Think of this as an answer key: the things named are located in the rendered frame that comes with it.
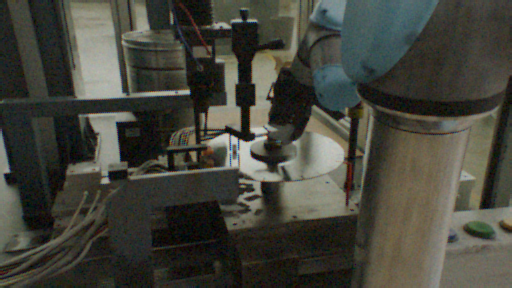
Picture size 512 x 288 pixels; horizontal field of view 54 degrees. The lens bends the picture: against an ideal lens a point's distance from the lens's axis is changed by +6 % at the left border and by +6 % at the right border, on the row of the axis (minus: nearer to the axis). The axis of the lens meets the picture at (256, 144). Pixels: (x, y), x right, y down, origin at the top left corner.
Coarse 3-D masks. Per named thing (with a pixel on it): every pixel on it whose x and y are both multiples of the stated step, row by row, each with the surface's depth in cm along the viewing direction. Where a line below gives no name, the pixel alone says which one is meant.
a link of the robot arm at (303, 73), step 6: (294, 60) 90; (294, 66) 90; (300, 66) 88; (294, 72) 90; (300, 72) 89; (306, 72) 88; (300, 78) 90; (306, 78) 89; (306, 84) 90; (312, 84) 90
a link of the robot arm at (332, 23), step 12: (324, 0) 82; (336, 0) 83; (324, 12) 80; (336, 12) 80; (312, 24) 83; (324, 24) 80; (336, 24) 80; (312, 36) 82; (300, 48) 87; (300, 60) 88
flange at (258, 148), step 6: (252, 144) 114; (258, 144) 113; (264, 144) 111; (270, 144) 110; (276, 144) 110; (294, 144) 114; (252, 150) 110; (258, 150) 110; (264, 150) 110; (270, 150) 110; (276, 150) 110; (282, 150) 110; (288, 150) 110; (294, 150) 110; (258, 156) 108; (264, 156) 107; (270, 156) 107; (276, 156) 107; (282, 156) 107; (288, 156) 108
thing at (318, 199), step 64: (192, 0) 93; (192, 64) 98; (128, 192) 88; (192, 192) 91; (256, 192) 114; (320, 192) 114; (0, 256) 109; (128, 256) 93; (192, 256) 107; (256, 256) 95; (320, 256) 106
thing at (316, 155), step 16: (256, 128) 127; (208, 144) 116; (224, 144) 116; (240, 144) 116; (304, 144) 116; (320, 144) 116; (336, 144) 116; (208, 160) 107; (224, 160) 107; (240, 160) 107; (256, 160) 107; (272, 160) 107; (288, 160) 107; (304, 160) 107; (320, 160) 107; (336, 160) 107; (240, 176) 99; (256, 176) 99; (272, 176) 99; (288, 176) 99; (304, 176) 99
